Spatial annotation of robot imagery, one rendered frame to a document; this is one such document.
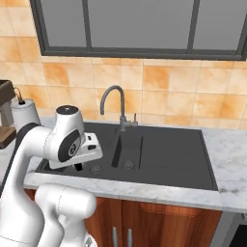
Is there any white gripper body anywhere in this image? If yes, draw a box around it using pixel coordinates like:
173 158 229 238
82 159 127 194
47 144 104 171

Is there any dark grey sink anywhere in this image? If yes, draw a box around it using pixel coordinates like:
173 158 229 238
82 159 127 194
34 121 219 192

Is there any narrow brown wooden cupboard door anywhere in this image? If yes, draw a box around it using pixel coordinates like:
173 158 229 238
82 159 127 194
84 196 124 247

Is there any grey curved tap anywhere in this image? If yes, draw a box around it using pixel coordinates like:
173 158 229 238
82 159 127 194
99 84 140 132

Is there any white paper towel roll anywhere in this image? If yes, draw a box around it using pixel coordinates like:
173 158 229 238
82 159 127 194
10 97 41 132

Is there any brown coffee machine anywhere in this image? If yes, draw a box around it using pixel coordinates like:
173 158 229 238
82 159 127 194
0 79 17 151

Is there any wide brown wooden cupboard door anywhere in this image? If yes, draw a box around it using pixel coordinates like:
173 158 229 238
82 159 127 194
121 200 224 247

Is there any dark framed window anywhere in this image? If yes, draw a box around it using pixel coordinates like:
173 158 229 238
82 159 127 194
29 0 247 62

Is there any black and grey dishwasher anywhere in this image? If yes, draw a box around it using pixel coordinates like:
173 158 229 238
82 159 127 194
209 211 247 247

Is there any grey cupboard handle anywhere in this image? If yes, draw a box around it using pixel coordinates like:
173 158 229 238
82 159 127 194
126 228 134 247
111 226 119 247

